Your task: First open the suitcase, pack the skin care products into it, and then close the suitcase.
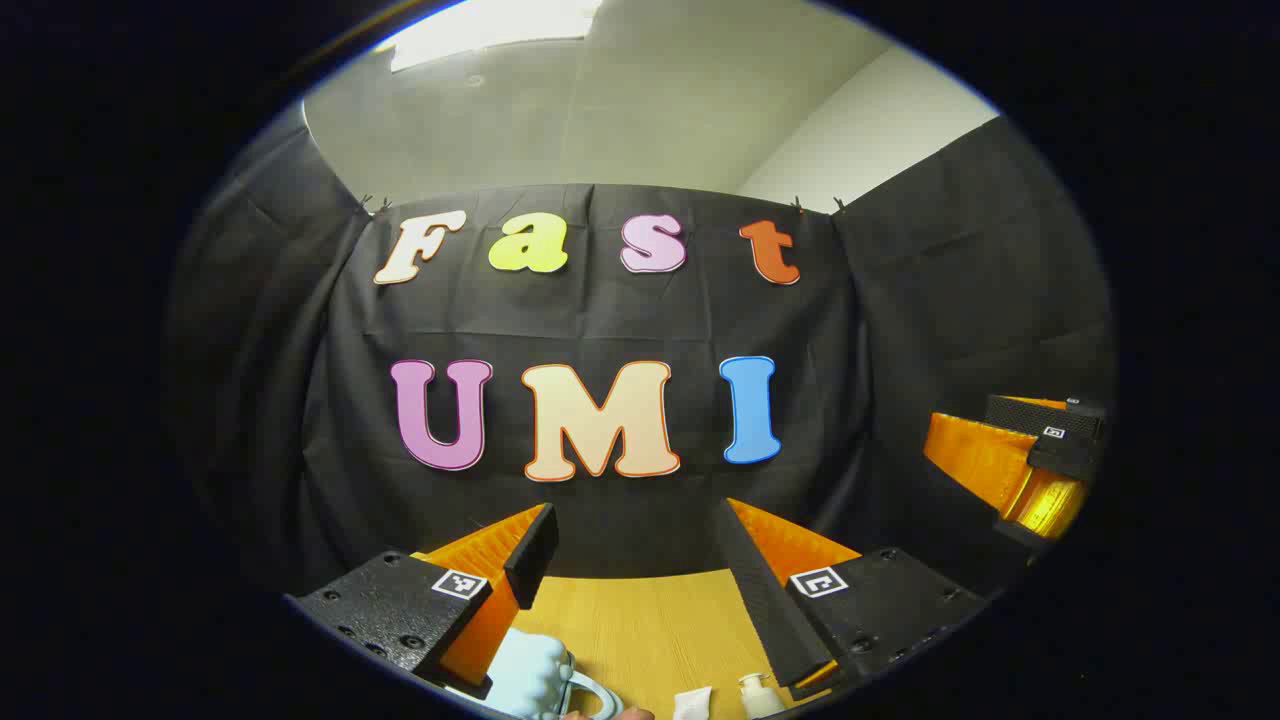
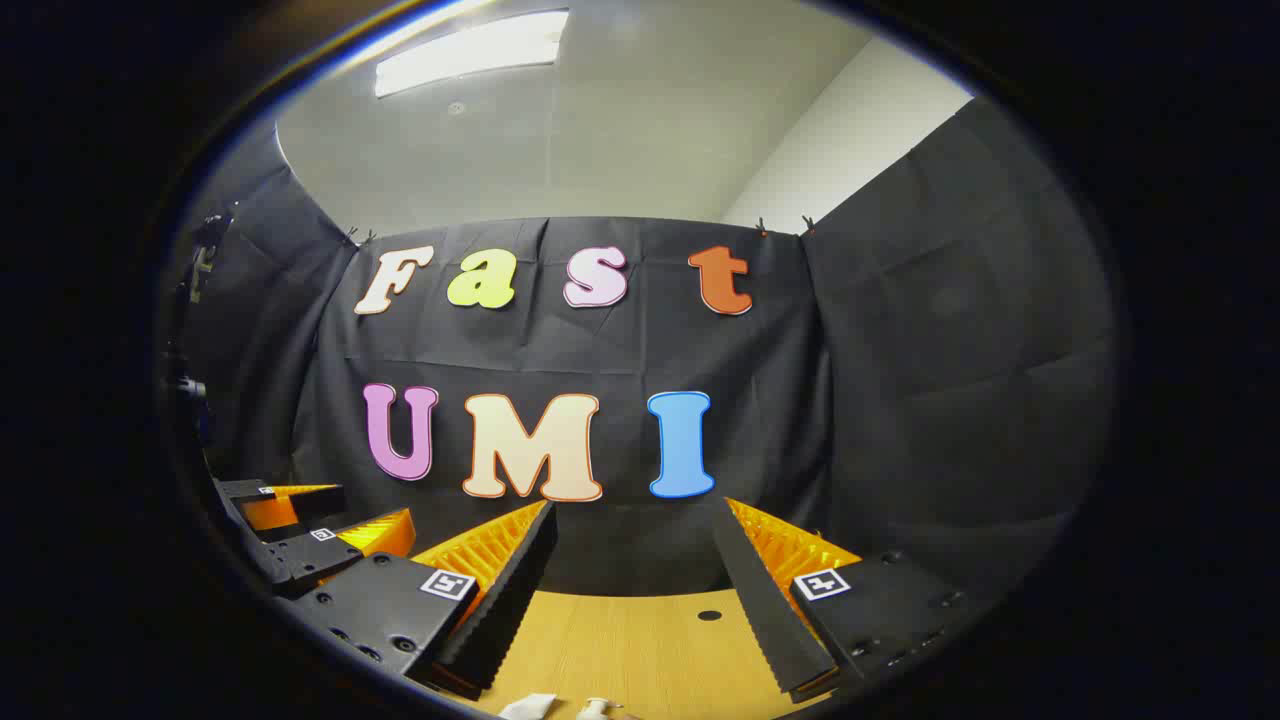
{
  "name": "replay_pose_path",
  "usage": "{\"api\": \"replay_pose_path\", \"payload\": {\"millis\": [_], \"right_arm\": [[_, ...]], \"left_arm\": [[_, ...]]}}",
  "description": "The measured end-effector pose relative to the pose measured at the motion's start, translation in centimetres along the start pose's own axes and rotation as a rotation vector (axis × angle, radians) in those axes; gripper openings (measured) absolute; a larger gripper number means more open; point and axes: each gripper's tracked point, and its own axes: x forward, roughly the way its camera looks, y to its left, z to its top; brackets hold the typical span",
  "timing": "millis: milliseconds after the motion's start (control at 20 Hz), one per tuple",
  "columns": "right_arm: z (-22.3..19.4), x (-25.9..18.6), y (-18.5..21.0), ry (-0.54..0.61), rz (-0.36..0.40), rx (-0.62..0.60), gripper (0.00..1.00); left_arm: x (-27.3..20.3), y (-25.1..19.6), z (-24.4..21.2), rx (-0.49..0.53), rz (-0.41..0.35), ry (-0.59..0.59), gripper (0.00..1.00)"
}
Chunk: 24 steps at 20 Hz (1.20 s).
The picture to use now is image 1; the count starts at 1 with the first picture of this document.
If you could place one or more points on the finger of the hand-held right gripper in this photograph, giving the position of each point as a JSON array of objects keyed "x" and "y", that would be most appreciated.
[{"x": 975, "y": 455}]

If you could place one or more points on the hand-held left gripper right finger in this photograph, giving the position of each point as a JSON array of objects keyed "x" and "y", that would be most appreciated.
[{"x": 750, "y": 590}]

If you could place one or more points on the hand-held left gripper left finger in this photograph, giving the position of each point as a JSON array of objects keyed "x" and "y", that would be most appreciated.
[{"x": 535, "y": 555}]

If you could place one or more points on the white pump bottle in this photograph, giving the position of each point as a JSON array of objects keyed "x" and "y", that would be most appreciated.
[{"x": 760, "y": 700}]

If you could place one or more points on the light blue suitcase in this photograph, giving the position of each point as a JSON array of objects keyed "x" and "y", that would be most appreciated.
[{"x": 525, "y": 675}]

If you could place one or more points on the white skin care tube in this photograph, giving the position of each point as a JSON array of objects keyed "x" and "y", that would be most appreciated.
[{"x": 693, "y": 705}]

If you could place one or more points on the black backdrop cloth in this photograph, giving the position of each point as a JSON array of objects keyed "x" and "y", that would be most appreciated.
[{"x": 600, "y": 320}]

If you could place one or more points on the ceiling light panel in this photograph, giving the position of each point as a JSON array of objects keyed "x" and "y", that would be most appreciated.
[{"x": 480, "y": 25}]

